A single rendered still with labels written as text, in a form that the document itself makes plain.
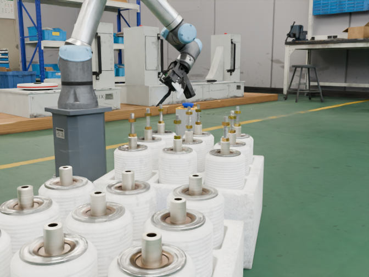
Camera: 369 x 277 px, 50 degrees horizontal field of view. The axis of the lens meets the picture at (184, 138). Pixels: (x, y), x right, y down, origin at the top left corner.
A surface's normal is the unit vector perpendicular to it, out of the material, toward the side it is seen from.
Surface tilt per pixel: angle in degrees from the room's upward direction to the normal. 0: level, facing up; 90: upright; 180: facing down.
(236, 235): 0
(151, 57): 90
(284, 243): 0
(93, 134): 90
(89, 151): 90
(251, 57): 90
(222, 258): 0
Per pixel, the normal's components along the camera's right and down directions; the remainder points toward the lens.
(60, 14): 0.72, 0.13
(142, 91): -0.69, 0.14
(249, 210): -0.25, 0.18
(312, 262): 0.00, -0.98
